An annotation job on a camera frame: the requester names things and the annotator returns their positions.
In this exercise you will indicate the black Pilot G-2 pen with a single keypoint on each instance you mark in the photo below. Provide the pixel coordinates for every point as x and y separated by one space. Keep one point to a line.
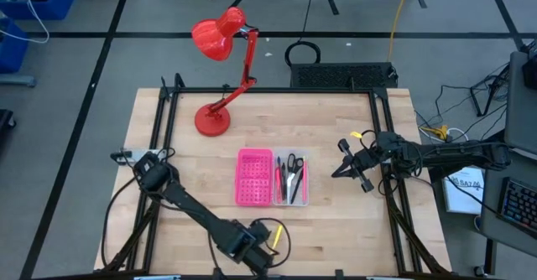
297 185

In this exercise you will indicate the black cart foot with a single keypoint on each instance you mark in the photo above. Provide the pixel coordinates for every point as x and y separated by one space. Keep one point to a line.
6 122

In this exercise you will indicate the grey desk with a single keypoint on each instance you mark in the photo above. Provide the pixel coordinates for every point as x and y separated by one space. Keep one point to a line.
490 217
522 116

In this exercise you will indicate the yellow tag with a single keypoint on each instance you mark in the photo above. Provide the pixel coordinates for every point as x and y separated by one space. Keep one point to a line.
356 135

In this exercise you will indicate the white booklet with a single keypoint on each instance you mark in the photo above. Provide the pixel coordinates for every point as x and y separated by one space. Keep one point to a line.
461 200

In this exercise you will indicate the black device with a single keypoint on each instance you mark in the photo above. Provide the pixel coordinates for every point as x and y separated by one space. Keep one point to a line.
530 70

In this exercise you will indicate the black backlit keyboard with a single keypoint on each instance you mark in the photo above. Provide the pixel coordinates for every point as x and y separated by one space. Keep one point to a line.
520 204

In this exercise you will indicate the black floor stand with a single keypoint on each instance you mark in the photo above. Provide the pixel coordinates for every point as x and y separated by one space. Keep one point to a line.
476 100

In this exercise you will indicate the silver clamp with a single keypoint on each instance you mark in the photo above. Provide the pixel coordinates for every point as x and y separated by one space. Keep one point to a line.
157 278
384 278

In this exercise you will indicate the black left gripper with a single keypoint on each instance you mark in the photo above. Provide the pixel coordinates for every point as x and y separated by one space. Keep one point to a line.
259 234

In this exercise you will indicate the yellow highlighter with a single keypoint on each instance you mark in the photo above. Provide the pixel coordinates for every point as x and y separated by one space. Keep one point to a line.
278 234

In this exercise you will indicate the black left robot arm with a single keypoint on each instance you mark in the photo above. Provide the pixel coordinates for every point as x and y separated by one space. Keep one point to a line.
189 204

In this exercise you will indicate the pink pencil with yellow eraser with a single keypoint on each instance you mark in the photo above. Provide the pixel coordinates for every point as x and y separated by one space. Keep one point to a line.
304 179

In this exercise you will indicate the red desk lamp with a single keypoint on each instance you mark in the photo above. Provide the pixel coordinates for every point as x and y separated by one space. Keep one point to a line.
214 120

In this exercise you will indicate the black metal table frame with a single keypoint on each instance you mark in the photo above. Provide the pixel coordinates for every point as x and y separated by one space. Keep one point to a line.
272 90

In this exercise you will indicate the pink plastic box lid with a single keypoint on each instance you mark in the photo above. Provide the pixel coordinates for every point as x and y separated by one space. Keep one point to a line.
253 177

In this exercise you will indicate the clear plastic supply box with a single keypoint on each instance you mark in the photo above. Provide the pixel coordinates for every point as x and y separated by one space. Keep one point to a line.
308 179

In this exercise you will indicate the blue-capped dark pen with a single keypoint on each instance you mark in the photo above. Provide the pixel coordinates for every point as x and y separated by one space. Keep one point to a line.
278 162

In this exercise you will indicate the grey metal base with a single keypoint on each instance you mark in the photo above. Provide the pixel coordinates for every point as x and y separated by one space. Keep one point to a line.
17 80

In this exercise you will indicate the black perforated computer case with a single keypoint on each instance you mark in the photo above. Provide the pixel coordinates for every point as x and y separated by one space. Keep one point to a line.
344 75

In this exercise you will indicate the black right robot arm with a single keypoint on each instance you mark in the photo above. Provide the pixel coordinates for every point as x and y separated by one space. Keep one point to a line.
453 156

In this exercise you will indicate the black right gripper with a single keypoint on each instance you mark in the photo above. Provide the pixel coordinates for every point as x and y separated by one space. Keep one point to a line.
369 159

